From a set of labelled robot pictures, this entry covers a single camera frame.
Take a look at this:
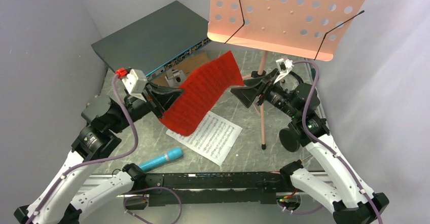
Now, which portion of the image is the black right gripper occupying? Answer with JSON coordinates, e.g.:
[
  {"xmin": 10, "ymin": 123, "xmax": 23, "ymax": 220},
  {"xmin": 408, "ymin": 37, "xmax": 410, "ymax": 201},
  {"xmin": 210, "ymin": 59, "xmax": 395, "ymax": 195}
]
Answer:
[{"xmin": 231, "ymin": 68, "xmax": 300, "ymax": 119}]

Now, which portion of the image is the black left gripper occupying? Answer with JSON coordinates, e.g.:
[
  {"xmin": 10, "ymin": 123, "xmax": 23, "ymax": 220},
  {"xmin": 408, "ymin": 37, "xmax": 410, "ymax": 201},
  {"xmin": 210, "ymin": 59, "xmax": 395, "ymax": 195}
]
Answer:
[{"xmin": 109, "ymin": 78, "xmax": 185, "ymax": 133}]

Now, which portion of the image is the red sheet music booklet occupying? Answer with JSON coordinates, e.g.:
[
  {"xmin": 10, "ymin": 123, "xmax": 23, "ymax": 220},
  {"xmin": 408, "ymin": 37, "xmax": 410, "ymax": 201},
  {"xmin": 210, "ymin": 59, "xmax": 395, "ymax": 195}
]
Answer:
[{"xmin": 160, "ymin": 51, "xmax": 244, "ymax": 136}]

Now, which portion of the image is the black round disc stand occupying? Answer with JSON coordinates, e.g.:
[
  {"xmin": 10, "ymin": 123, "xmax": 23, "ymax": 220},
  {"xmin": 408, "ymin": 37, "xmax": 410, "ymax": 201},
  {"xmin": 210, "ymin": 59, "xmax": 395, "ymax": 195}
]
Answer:
[{"xmin": 278, "ymin": 128, "xmax": 301, "ymax": 153}]

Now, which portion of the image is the white sheet music paper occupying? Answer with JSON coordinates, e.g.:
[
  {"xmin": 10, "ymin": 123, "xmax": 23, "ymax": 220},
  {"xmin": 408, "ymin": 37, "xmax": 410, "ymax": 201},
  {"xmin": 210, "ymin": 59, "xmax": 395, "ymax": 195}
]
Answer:
[{"xmin": 166, "ymin": 111, "xmax": 242, "ymax": 166}]

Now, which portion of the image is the pink music stand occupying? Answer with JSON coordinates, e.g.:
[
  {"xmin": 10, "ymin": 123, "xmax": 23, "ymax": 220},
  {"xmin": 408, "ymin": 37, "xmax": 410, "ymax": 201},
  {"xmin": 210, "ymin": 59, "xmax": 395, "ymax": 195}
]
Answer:
[{"xmin": 206, "ymin": 0, "xmax": 378, "ymax": 150}]

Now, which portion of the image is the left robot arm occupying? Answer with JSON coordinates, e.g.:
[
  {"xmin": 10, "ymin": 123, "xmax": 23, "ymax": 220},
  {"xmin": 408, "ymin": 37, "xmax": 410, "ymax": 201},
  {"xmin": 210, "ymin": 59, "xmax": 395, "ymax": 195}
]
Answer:
[{"xmin": 14, "ymin": 83, "xmax": 184, "ymax": 223}]

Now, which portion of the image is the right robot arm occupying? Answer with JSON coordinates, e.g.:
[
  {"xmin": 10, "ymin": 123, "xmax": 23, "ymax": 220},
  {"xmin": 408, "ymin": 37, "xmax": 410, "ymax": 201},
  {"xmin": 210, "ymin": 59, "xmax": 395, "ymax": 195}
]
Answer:
[{"xmin": 231, "ymin": 69, "xmax": 389, "ymax": 223}]

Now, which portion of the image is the wooden board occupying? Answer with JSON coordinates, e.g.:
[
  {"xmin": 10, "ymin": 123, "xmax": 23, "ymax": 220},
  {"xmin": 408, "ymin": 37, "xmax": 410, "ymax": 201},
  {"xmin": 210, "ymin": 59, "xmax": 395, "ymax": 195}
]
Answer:
[{"xmin": 152, "ymin": 52, "xmax": 210, "ymax": 86}]

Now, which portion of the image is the blue cylindrical tube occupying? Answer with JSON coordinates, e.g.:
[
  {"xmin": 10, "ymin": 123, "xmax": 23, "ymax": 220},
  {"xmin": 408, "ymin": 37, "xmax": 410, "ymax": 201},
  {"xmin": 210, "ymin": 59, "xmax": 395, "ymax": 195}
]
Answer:
[{"xmin": 138, "ymin": 147, "xmax": 183, "ymax": 172}]

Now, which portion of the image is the small metal bracket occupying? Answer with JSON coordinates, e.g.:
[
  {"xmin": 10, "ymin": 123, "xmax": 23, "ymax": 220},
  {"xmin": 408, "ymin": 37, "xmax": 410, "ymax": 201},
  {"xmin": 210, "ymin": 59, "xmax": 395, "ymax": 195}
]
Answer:
[{"xmin": 164, "ymin": 69, "xmax": 187, "ymax": 87}]

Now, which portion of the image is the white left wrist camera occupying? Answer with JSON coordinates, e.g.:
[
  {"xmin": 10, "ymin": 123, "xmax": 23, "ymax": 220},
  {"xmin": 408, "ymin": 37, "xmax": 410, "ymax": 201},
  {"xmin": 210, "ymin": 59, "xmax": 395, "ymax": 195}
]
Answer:
[{"xmin": 115, "ymin": 68, "xmax": 148, "ymax": 101}]

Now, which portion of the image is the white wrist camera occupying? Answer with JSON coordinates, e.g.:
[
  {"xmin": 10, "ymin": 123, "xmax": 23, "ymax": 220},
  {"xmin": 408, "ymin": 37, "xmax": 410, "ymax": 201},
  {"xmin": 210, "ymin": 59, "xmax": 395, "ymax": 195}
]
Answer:
[
  {"xmin": 274, "ymin": 58, "xmax": 294, "ymax": 83},
  {"xmin": 115, "ymin": 68, "xmax": 148, "ymax": 101}
]

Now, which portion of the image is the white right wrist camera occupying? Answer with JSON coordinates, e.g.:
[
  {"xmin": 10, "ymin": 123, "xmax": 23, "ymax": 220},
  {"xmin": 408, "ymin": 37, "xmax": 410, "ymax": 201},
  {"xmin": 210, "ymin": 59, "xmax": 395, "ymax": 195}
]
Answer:
[{"xmin": 274, "ymin": 58, "xmax": 294, "ymax": 83}]

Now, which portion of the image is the dark grey network switch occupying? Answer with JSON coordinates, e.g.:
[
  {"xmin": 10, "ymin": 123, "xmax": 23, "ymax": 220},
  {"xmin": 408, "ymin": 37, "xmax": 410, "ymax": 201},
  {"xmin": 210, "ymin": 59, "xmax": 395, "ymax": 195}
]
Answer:
[{"xmin": 91, "ymin": 1, "xmax": 211, "ymax": 80}]

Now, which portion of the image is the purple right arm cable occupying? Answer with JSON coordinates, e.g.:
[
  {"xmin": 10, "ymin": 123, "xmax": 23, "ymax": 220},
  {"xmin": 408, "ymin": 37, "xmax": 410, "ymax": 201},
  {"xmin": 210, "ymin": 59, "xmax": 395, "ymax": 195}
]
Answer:
[{"xmin": 277, "ymin": 60, "xmax": 384, "ymax": 224}]

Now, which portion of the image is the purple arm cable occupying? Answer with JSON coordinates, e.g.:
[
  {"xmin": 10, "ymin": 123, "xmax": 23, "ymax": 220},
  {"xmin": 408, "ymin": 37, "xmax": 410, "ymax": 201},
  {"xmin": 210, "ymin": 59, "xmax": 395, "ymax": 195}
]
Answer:
[
  {"xmin": 277, "ymin": 60, "xmax": 384, "ymax": 224},
  {"xmin": 25, "ymin": 73, "xmax": 184, "ymax": 224}
]

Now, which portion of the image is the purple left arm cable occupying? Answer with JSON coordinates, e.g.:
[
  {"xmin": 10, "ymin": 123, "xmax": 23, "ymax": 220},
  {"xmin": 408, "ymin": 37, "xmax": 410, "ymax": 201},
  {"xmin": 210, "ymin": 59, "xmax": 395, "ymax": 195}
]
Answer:
[{"xmin": 25, "ymin": 73, "xmax": 184, "ymax": 224}]

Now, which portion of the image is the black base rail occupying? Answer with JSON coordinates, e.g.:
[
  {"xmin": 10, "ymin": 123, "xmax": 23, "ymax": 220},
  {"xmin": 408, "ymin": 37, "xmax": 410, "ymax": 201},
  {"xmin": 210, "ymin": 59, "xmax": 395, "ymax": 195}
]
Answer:
[{"xmin": 127, "ymin": 171, "xmax": 296, "ymax": 207}]

